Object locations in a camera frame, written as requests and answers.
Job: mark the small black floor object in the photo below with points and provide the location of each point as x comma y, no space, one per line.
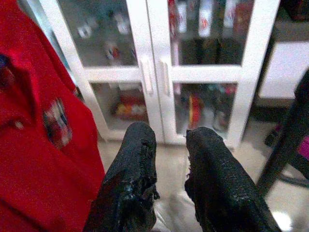
272,136

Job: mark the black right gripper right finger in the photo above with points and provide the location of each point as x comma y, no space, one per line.
217,181

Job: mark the black metal frame leg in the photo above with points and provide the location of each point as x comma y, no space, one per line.
287,135

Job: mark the white side unit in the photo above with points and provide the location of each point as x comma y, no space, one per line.
282,70

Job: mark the red polo shirt with crest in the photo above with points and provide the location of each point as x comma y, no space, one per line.
43,157

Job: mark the white glass door cabinet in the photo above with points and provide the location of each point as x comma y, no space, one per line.
155,31

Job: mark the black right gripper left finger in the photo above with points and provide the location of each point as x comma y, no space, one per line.
130,169

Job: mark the magenta object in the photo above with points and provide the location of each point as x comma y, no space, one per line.
304,148

